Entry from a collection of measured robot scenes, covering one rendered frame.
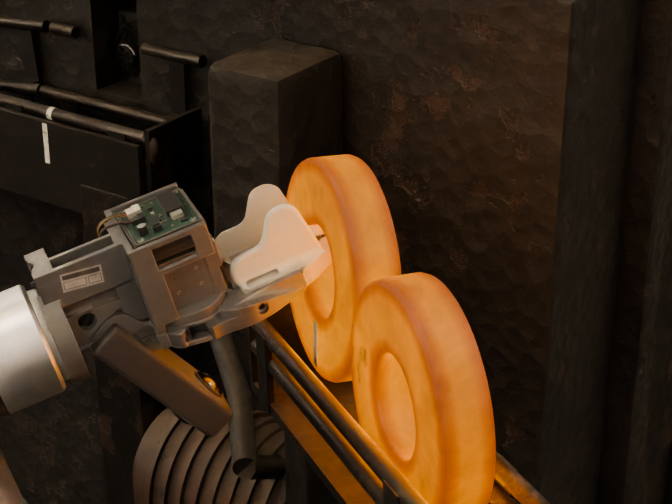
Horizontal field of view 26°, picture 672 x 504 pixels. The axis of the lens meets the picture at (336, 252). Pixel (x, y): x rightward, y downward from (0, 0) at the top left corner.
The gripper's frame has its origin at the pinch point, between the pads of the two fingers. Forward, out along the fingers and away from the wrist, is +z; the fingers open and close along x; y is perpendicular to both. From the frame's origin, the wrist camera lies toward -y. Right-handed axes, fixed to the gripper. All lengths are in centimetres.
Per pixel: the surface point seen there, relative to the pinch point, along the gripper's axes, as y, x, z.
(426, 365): 2.4, -20.2, -1.8
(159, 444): -20.9, 16.5, -15.4
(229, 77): 3.0, 26.7, 1.4
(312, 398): -6.2, -6.7, -6.1
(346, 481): -10.8, -10.3, -6.3
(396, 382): -3.7, -12.2, -1.7
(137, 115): -4.6, 44.6, -4.7
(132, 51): -1, 51, -2
